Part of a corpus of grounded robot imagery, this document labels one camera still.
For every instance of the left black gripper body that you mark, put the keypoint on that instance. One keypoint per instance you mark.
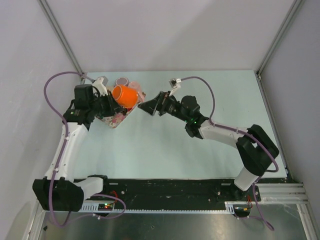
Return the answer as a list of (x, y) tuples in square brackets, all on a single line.
[(102, 104)]

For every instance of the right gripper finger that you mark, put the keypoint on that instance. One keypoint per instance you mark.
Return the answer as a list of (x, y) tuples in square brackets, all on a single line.
[(159, 98), (150, 106)]

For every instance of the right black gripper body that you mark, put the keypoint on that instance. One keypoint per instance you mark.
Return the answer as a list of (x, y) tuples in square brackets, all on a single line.
[(170, 106)]

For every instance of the orange mug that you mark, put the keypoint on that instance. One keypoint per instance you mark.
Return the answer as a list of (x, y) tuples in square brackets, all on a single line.
[(125, 96)]

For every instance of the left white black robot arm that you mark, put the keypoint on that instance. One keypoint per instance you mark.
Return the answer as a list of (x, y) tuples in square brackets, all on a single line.
[(57, 190)]

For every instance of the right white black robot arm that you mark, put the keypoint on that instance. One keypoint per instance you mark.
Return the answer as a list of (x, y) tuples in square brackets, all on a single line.
[(256, 149)]

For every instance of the pink mug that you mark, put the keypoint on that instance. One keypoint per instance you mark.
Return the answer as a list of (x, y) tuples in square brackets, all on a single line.
[(136, 86)]

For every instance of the purple mug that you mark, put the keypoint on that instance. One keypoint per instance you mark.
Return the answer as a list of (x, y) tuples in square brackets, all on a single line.
[(122, 81)]

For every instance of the floral serving tray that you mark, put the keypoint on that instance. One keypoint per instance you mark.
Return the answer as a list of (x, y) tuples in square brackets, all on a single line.
[(115, 120)]

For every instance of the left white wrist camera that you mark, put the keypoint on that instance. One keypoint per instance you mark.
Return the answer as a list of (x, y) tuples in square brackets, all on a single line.
[(100, 86)]

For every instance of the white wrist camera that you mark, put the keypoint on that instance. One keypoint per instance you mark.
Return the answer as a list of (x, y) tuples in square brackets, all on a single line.
[(175, 84), (100, 86)]

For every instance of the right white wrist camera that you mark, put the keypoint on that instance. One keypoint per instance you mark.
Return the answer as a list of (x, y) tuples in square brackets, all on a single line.
[(175, 84)]

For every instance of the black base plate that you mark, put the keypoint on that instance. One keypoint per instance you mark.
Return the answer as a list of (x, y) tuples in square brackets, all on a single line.
[(175, 194)]

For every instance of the left aluminium corner post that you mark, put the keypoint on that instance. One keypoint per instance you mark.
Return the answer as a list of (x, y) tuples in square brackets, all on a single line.
[(49, 14)]

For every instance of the aluminium corner post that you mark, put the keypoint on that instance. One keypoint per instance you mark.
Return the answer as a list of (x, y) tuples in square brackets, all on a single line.
[(49, 14), (280, 34)]

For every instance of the white slotted cable duct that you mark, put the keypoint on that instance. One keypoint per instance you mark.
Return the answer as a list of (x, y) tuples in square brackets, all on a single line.
[(95, 207)]

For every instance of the aluminium frame rail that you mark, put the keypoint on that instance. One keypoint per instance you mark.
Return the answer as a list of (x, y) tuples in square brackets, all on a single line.
[(282, 193)]

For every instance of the right aluminium corner post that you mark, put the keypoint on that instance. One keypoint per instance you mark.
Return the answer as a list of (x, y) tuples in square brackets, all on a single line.
[(280, 34)]

